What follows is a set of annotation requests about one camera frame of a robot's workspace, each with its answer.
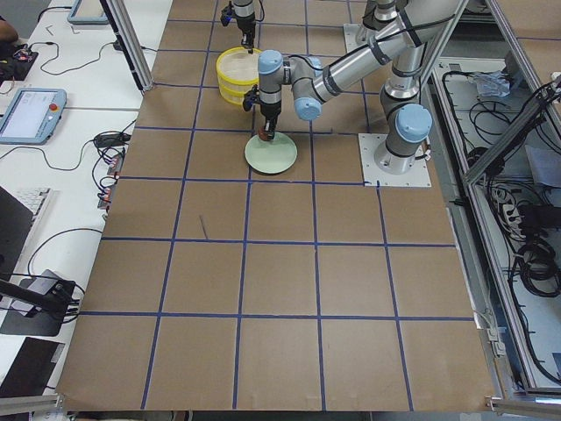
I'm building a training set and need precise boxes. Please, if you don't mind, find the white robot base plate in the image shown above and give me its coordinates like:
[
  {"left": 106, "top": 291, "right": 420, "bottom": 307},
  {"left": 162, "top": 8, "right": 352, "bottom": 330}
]
[{"left": 358, "top": 133, "right": 431, "bottom": 189}]

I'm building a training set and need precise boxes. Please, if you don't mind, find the teach pendant tablet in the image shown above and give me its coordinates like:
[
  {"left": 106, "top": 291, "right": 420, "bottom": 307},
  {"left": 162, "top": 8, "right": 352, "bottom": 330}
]
[{"left": 1, "top": 88, "right": 67, "bottom": 146}]

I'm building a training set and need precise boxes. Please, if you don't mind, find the white steamer cloth liner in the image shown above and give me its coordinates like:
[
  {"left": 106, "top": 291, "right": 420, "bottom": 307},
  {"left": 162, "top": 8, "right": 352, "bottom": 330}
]
[{"left": 218, "top": 48, "right": 259, "bottom": 81}]

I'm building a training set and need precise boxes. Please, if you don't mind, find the white keyboard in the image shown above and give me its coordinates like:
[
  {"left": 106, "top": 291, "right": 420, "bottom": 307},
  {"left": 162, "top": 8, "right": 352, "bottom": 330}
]
[{"left": 14, "top": 187, "right": 56, "bottom": 224}]

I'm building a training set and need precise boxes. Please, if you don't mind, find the brown bun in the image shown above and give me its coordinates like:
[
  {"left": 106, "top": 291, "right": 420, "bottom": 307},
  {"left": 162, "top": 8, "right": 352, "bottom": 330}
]
[{"left": 257, "top": 127, "right": 274, "bottom": 141}]

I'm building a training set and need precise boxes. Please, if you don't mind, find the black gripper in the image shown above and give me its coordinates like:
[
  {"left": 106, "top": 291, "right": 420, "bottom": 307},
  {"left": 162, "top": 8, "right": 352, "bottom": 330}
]
[
  {"left": 220, "top": 3, "right": 256, "bottom": 54},
  {"left": 243, "top": 85, "right": 281, "bottom": 139}
]

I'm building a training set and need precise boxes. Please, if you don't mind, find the black camera stand base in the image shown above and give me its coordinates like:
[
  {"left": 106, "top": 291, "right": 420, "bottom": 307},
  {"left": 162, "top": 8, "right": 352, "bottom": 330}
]
[{"left": 1, "top": 270, "right": 77, "bottom": 337}]

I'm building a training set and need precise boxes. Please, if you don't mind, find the yellow steamer layer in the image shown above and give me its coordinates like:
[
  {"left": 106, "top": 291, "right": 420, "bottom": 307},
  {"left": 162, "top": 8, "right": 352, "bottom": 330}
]
[
  {"left": 218, "top": 82, "right": 256, "bottom": 106},
  {"left": 216, "top": 47, "right": 261, "bottom": 86}
]

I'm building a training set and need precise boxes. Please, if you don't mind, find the light green plate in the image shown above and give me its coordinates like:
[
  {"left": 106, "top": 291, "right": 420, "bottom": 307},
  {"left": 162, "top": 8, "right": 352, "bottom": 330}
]
[{"left": 245, "top": 132, "right": 298, "bottom": 175}]

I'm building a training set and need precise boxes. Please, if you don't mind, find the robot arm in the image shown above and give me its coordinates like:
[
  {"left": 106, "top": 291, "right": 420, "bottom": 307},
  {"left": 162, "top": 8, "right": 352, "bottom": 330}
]
[
  {"left": 220, "top": 0, "right": 257, "bottom": 54},
  {"left": 243, "top": 1, "right": 465, "bottom": 175}
]

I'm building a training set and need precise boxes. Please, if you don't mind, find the aluminium frame post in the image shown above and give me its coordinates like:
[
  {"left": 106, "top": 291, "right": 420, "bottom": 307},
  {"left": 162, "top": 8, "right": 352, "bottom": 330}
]
[{"left": 100, "top": 0, "right": 153, "bottom": 92}]

